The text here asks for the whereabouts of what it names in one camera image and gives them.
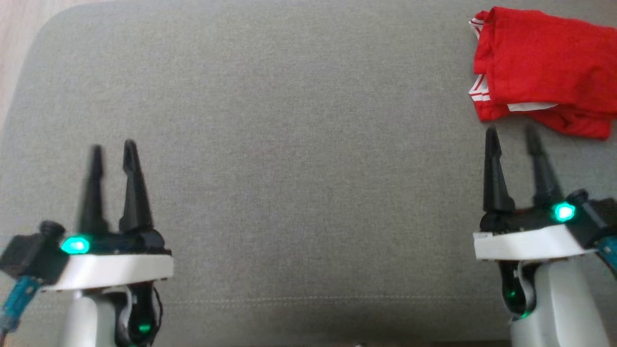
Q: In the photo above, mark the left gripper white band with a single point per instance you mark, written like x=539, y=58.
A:
x=115, y=270

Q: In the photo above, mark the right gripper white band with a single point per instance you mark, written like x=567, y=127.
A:
x=525, y=243

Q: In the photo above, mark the red basketball jersey white trim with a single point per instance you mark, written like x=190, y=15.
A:
x=544, y=53

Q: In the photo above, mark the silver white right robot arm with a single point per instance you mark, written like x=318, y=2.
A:
x=564, y=308

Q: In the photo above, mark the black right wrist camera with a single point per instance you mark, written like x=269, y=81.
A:
x=597, y=221

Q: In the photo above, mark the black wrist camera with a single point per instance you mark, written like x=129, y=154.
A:
x=597, y=221
x=29, y=258

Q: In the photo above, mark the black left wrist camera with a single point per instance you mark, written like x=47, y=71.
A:
x=29, y=258

